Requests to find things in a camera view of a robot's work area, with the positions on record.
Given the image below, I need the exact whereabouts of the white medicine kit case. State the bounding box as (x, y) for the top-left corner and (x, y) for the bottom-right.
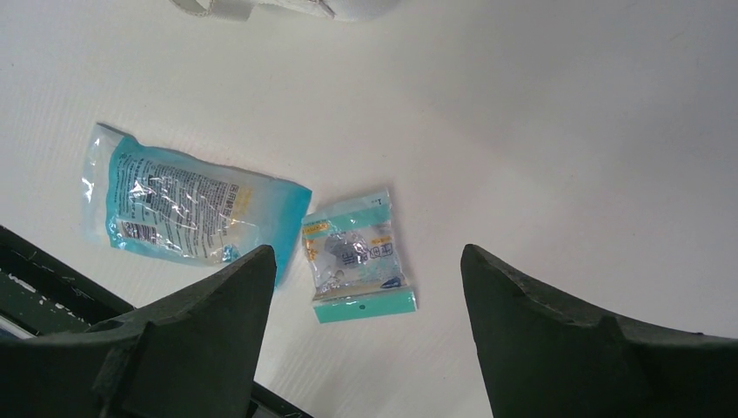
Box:
(171, 0), (400, 23)

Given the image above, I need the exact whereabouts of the small teal mask packet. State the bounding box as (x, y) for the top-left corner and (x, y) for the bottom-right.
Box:
(301, 189), (417, 324)

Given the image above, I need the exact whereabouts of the large blue white pouch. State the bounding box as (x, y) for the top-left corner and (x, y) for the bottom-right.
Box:
(81, 124), (312, 282)

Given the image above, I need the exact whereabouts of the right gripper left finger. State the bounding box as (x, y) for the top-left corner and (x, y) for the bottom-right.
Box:
(1, 245), (276, 417)

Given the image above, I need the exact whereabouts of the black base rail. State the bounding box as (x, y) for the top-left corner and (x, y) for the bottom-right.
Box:
(1, 228), (304, 417)

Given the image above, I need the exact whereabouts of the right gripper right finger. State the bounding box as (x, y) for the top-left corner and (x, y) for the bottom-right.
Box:
(460, 244), (737, 417)

